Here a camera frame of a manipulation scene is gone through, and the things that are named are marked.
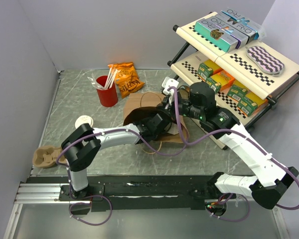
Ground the red plastic cup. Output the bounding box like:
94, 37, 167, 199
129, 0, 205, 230
97, 84, 118, 107

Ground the cream two-tier display shelf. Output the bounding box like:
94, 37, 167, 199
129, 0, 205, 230
167, 11, 299, 150

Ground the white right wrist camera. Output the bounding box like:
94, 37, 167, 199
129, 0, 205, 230
161, 77, 179, 96

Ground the brown cardboard cup carrier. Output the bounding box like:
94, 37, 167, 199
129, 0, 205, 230
32, 145, 62, 168

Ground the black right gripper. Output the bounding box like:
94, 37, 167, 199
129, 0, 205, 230
155, 91, 204, 121

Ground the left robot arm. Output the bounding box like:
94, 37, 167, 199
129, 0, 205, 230
61, 113, 171, 200

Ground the purple cookie box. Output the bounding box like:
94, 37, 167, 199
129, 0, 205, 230
209, 16, 249, 49

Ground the white plastic cup lid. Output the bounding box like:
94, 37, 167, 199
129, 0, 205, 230
75, 115, 94, 128

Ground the aluminium rail frame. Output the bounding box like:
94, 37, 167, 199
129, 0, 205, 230
3, 181, 63, 239

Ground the blue cookie box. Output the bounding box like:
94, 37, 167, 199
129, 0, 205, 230
221, 8, 262, 40

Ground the teal cookie box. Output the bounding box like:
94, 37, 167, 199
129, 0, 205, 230
194, 19, 239, 52

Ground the white paper-wrapped straw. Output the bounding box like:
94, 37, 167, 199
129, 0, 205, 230
104, 67, 115, 89
109, 69, 118, 88

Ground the purple wavy sleep mask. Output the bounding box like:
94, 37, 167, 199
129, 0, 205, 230
246, 45, 285, 77

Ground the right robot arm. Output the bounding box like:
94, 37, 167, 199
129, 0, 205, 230
161, 78, 299, 210

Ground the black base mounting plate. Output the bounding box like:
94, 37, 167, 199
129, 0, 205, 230
26, 173, 226, 215

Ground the brown paper bag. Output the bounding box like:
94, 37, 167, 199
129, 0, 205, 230
123, 92, 182, 144

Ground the green yellow juice box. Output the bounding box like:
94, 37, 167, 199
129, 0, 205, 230
197, 60, 219, 81
206, 74, 228, 93
237, 96, 258, 117
227, 84, 249, 102

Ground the orange snack box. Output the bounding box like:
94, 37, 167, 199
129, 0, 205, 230
215, 70, 235, 91

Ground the orange chip bag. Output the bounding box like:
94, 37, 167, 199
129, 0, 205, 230
108, 62, 145, 98

